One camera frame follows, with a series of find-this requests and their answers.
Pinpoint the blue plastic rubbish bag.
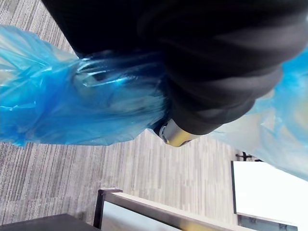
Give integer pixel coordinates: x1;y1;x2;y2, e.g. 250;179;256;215
0;24;308;182

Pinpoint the black office chair base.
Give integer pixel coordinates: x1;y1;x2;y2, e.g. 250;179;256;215
236;149;263;162

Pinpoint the frosted glass partition panel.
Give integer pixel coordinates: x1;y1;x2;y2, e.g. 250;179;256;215
102;201;183;231

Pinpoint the black flat-topped furniture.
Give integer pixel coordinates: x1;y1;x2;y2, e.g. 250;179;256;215
0;213;102;231

